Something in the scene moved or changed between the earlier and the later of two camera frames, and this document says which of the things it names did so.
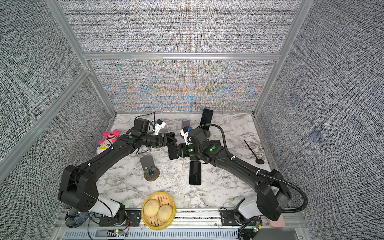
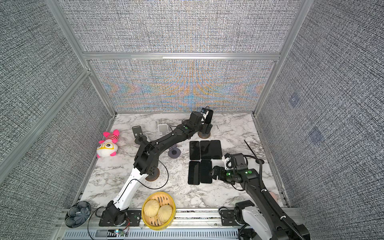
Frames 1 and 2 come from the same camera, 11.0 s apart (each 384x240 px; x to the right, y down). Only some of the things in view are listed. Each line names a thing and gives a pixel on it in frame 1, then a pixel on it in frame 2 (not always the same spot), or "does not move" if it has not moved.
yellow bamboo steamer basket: [158, 211] does not move
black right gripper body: [190, 150] → [225, 175]
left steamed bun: [151, 207] does not move
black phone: [173, 151] → [205, 166]
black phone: [206, 117] does not move
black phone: [195, 173] does not move
